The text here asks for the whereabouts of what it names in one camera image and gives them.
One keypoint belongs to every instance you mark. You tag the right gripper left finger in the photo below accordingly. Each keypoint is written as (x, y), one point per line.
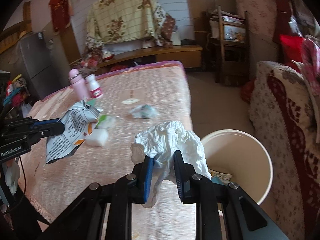
(143, 172)

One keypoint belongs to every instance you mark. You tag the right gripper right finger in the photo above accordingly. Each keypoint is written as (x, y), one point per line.
(186, 180)

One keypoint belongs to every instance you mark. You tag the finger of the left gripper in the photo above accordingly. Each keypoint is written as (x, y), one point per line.
(47, 123)
(50, 131)

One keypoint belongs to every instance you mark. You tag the printed paper wrapper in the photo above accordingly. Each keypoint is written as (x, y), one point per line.
(79, 122)

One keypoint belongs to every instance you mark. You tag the white tissue paper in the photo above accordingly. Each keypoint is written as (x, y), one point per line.
(160, 142)

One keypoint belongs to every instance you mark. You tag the white foam block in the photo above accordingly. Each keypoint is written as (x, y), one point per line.
(97, 138)

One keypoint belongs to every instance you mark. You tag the green white tissue pack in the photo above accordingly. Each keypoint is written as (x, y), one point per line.
(106, 121)

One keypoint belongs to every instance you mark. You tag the pink water bottle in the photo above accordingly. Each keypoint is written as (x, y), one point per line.
(79, 84)

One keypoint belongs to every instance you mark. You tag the cream waste bin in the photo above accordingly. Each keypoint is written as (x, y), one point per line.
(243, 156)

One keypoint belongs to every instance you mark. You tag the white pill bottle pink label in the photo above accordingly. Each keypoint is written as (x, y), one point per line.
(93, 86)

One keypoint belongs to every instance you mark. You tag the grey refrigerator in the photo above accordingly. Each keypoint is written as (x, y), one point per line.
(35, 64)

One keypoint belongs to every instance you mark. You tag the crumpled clear plastic wrapper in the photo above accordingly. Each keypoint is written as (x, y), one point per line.
(144, 112)

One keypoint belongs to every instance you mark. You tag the floral covered sofa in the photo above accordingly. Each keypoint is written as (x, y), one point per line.
(282, 114)

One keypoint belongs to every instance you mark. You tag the wooden tv cabinet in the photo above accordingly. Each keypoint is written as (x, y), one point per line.
(189, 55)

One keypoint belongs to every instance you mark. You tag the floral cloth covered television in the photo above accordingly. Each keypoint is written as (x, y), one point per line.
(120, 21)

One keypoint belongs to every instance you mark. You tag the dark wooden chair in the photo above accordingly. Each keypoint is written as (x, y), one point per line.
(229, 43)

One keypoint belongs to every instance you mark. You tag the red bag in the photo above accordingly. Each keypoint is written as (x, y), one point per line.
(291, 47)

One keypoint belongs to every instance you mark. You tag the pink floral blanket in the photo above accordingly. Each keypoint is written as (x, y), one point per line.
(309, 67)

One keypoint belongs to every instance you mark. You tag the red hanging wall banner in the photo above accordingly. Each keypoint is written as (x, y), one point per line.
(59, 10)

